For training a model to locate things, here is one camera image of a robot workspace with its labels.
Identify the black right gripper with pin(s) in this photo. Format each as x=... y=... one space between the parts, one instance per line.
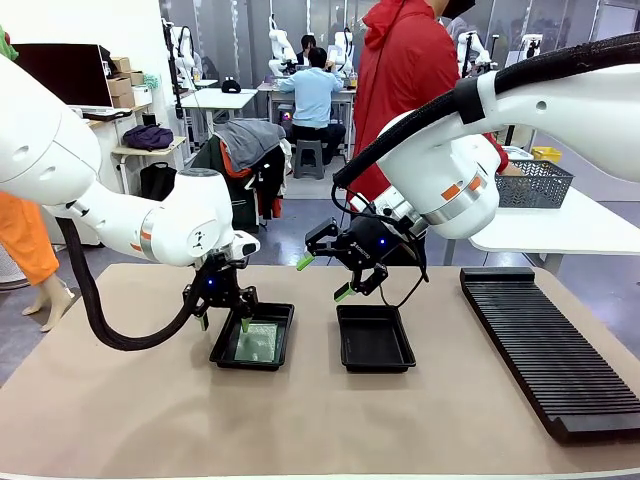
x=367 y=245

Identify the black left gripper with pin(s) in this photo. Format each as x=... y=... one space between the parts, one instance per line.
x=217 y=285

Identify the green circuit board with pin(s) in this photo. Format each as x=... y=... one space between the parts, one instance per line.
x=257 y=345

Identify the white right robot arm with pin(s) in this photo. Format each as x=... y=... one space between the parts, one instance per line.
x=575 y=115

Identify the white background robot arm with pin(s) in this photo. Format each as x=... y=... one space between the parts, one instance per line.
x=475 y=47
x=187 y=50
x=280 y=47
x=345 y=47

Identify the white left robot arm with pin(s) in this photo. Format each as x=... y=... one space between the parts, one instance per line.
x=50 y=145

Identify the person left forearm red sleeve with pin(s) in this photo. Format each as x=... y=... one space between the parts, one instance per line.
x=501 y=155

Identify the black ESD tray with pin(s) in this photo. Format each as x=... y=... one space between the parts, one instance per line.
x=270 y=312
x=372 y=340

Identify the person left hand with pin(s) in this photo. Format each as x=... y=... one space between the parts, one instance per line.
x=512 y=170

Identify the black and green coat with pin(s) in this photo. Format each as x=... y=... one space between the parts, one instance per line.
x=270 y=190

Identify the grey plastic stool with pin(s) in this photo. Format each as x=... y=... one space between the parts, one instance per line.
x=307 y=150

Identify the black bag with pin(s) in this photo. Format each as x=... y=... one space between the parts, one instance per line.
x=157 y=182

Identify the grey jacket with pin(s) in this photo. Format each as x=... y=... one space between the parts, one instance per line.
x=250 y=142

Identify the man in blue shirt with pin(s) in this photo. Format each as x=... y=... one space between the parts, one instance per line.
x=310 y=95

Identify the purple backpack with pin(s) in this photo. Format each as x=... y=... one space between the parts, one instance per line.
x=147 y=137

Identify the small beige desk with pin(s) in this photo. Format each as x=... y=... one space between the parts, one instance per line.
x=119 y=151

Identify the person in red jacket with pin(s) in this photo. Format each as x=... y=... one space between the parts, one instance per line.
x=400 y=75

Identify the white work table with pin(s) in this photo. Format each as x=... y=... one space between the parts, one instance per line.
x=215 y=97

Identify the mannequin in orange trousers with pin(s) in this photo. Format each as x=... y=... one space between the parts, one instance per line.
x=25 y=235

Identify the grey plastic basket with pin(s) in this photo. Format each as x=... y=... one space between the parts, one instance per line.
x=540 y=187

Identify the black cap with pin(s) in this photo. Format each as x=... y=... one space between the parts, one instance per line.
x=231 y=87

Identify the black slotted board rack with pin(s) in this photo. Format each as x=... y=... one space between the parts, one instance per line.
x=540 y=345

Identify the round grey floor fan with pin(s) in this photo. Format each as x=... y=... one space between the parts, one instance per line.
x=10 y=270

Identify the white plastic storage box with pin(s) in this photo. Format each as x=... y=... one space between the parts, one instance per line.
x=142 y=96

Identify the seated person black hair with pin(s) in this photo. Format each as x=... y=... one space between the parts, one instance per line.
x=306 y=42

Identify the brown cardboard box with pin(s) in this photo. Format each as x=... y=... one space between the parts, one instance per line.
x=122 y=101
x=119 y=85
x=120 y=64
x=137 y=78

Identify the yellow plastic box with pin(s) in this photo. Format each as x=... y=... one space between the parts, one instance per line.
x=547 y=153

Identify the white side table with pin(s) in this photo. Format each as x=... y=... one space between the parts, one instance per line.
x=575 y=225

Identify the black computer monitor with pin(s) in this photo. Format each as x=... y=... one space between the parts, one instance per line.
x=60 y=75

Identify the green fabric piece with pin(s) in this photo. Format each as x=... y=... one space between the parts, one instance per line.
x=6 y=45

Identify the right wrist camera white housing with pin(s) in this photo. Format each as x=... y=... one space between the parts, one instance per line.
x=361 y=204

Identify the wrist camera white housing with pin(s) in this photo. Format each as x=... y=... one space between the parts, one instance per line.
x=361 y=204
x=246 y=246

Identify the left wrist camera white housing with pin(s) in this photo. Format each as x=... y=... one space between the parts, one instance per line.
x=246 y=246

